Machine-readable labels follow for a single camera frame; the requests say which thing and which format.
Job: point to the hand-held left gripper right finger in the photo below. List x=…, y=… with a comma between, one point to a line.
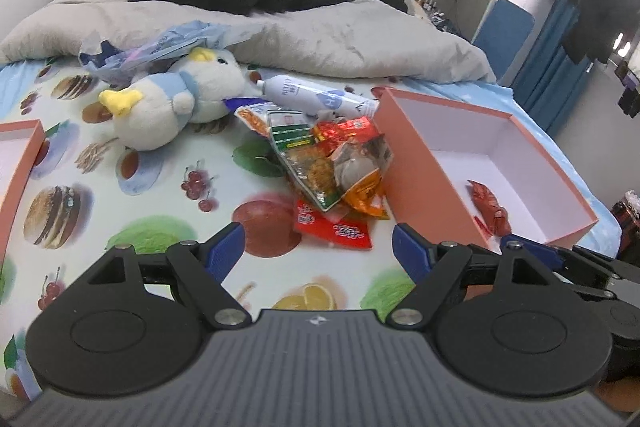
x=407, y=249

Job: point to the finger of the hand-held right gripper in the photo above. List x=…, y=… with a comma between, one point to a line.
x=555, y=257

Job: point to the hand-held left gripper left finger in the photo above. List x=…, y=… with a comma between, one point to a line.
x=227, y=249

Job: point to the dark red snack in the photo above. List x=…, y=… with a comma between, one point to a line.
x=490, y=207

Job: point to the pink cardboard box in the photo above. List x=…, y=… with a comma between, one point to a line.
x=400, y=152

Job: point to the clear snack packet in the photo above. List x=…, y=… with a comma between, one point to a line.
x=357, y=162

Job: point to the green snack packet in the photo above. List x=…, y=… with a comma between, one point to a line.
x=305, y=167

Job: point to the orange striped snack packet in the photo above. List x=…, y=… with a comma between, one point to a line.
x=252, y=117

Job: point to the shiny red foil snack packet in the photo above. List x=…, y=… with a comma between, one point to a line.
x=345, y=129

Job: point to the food print bed sheet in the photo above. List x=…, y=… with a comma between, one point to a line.
x=150, y=187

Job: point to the white duck plush toy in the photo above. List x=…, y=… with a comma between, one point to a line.
x=165, y=107

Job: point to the white spray bottle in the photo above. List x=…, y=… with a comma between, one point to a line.
x=290, y=89

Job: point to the blue curtain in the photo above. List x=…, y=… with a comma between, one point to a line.
x=545, y=77

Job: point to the blue plastic bag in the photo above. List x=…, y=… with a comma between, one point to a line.
x=150, y=49

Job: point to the pink box lid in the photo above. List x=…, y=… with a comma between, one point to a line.
x=22, y=167

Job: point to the blue padded board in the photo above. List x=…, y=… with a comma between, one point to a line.
x=502, y=37

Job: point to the grey blanket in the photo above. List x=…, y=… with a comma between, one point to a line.
x=325, y=32

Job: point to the cluster of small bottles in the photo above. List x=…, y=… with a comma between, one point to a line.
x=435, y=14

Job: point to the black hanging coat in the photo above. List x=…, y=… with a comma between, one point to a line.
x=605, y=7

